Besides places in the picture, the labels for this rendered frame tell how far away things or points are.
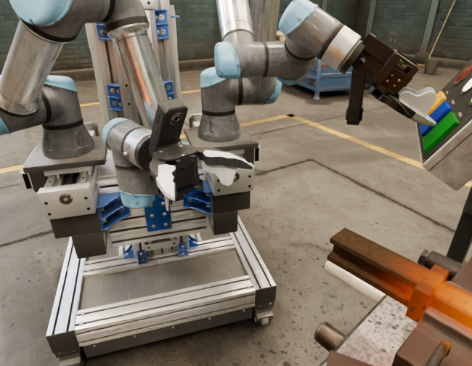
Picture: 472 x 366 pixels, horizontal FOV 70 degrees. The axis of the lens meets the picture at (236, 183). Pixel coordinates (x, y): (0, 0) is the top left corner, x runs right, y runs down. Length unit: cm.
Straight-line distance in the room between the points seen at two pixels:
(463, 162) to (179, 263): 118
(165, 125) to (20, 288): 158
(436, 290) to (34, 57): 81
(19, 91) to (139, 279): 89
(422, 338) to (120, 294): 127
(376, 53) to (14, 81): 78
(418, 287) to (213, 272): 123
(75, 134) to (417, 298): 100
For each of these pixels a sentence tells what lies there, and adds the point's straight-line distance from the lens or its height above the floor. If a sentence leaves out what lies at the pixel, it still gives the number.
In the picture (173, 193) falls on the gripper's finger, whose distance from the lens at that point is 47.
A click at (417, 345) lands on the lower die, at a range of 32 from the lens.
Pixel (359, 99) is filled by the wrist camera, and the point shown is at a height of 106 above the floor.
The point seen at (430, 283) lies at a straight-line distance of 35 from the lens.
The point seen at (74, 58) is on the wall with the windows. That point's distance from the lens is 725.
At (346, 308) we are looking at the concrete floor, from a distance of 172.
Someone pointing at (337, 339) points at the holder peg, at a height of 88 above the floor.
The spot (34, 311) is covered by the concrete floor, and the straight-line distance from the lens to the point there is 187.
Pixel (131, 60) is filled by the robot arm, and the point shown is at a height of 112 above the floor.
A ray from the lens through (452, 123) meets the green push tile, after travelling 74.
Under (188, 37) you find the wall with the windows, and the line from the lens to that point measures 784.
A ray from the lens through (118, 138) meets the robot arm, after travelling 70.
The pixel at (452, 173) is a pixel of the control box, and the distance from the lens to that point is 73.
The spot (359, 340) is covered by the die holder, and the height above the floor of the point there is 92.
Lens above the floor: 123
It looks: 28 degrees down
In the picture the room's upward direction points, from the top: straight up
